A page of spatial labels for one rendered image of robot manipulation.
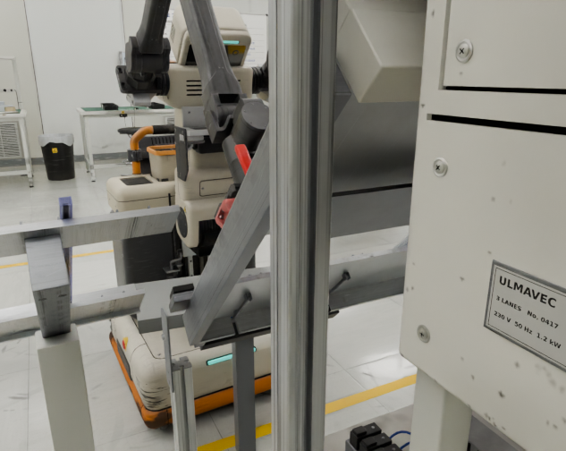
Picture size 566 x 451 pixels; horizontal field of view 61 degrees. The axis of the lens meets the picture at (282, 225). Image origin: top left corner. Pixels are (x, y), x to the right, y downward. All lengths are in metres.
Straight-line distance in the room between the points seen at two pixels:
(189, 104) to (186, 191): 0.27
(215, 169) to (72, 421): 0.96
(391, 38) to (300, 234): 0.17
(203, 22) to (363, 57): 0.61
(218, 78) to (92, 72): 6.63
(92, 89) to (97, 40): 0.65
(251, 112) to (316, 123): 0.40
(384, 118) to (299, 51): 0.19
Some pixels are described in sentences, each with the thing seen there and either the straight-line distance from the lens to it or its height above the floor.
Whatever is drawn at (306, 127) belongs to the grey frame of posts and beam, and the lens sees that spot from 0.37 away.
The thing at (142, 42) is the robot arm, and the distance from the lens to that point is 1.34.
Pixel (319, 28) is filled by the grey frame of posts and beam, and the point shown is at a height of 1.22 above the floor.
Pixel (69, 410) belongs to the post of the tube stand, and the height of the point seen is 0.69.
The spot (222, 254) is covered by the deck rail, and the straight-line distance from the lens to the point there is 0.69.
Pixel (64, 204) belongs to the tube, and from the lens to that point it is 0.62.
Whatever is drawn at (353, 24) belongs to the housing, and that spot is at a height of 1.23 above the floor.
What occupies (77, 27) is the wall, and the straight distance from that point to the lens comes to 7.52.
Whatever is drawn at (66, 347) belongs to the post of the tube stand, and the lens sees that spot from 0.82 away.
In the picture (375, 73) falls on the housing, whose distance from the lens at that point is 0.38.
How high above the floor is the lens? 1.19
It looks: 17 degrees down
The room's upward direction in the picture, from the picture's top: straight up
